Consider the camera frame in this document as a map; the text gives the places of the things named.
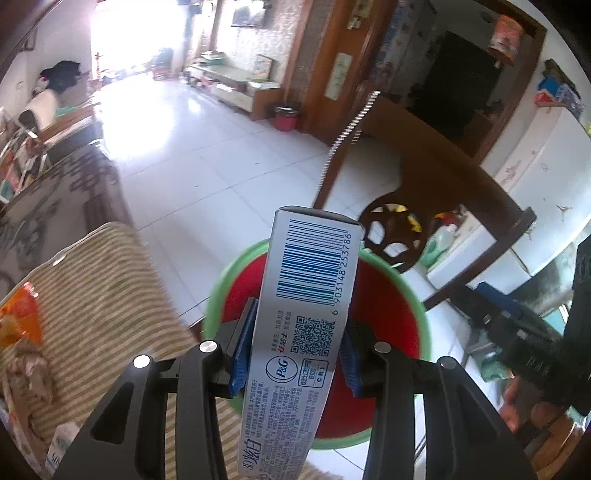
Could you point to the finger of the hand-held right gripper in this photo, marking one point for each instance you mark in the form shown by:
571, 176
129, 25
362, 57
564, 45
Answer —
496, 297

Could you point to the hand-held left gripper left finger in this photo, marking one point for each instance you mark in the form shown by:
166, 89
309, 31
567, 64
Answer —
244, 346

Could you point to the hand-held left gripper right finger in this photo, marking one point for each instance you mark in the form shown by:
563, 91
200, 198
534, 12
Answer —
348, 364

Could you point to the green and red plastic bin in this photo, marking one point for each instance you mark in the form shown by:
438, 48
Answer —
388, 300

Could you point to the white toothpaste box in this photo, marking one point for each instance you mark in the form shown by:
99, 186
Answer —
314, 277

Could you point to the person's right forearm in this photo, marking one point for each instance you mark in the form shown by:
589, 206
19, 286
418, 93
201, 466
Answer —
558, 447

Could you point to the person's right hand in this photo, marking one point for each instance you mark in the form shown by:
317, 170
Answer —
521, 406

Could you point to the green detergent bottle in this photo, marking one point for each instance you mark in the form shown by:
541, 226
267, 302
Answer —
438, 244

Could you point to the striped beige mat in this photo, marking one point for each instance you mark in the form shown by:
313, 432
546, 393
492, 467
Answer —
115, 300

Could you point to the white refrigerator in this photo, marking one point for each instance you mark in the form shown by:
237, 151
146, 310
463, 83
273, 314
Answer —
540, 161

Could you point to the small blue white carton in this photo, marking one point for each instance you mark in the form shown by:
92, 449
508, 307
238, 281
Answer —
62, 450

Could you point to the silver ribbed strip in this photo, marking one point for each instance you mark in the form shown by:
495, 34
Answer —
349, 130

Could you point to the orange snack bag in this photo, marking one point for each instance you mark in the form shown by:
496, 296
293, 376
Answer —
21, 318

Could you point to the small red waste bin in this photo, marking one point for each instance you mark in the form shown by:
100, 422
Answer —
285, 121

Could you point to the grey patterned rug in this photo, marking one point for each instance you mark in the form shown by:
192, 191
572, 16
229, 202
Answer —
60, 198

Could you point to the red hanging ornament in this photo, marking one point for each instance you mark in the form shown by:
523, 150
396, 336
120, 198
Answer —
505, 34

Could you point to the low white TV cabinet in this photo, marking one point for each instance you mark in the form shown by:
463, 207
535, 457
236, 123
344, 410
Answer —
231, 83

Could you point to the narrow door picture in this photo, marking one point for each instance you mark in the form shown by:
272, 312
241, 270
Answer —
339, 76

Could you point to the wooden bench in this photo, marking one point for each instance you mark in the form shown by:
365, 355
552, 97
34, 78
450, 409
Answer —
74, 134

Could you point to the leaning framed picture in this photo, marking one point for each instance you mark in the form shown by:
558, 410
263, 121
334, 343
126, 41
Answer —
262, 68

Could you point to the magazine rack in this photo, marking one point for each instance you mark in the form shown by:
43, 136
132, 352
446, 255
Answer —
16, 166

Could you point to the small wooden chair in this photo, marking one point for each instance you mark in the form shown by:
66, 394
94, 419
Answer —
162, 64

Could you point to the white armchair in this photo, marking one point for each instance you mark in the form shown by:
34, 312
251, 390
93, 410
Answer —
39, 108

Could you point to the black clothes pile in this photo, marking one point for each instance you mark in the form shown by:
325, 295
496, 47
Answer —
62, 74

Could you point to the wall television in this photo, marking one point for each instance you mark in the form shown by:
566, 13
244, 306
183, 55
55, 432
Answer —
249, 16

